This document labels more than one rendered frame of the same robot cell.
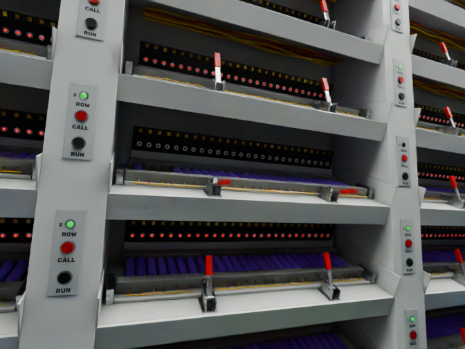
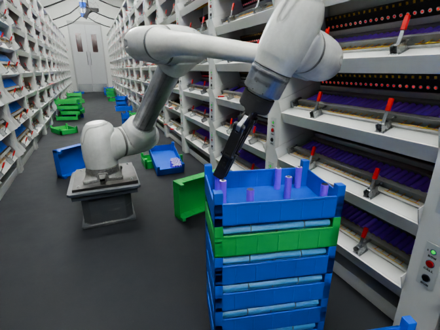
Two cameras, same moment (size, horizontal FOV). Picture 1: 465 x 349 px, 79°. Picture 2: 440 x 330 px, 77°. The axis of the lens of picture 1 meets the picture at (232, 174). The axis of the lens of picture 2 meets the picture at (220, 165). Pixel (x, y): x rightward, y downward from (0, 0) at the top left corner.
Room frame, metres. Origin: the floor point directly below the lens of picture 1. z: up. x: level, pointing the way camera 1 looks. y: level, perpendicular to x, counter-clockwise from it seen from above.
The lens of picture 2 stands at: (0.36, -1.61, 0.73)
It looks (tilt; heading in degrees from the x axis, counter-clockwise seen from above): 19 degrees down; 86
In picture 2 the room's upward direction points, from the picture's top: straight up
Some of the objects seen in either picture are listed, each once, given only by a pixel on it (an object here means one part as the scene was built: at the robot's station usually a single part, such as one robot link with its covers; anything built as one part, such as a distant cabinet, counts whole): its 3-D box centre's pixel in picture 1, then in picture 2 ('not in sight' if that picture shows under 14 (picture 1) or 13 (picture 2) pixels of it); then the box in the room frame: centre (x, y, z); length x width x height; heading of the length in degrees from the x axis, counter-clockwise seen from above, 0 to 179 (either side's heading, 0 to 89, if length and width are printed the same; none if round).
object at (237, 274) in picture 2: not in sight; (264, 241); (0.52, -0.97, 0.28); 0.30 x 0.20 x 0.08; 5
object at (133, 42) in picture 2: not in sight; (145, 44); (0.18, -0.55, 0.81); 0.18 x 0.14 x 0.13; 132
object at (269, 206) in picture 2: not in sight; (267, 188); (0.52, -0.97, 0.44); 0.30 x 0.20 x 0.08; 5
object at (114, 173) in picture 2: not in sight; (103, 171); (-0.14, -0.27, 0.24); 0.22 x 0.18 x 0.06; 107
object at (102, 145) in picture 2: not in sight; (101, 143); (-0.13, -0.25, 0.38); 0.18 x 0.16 x 0.22; 42
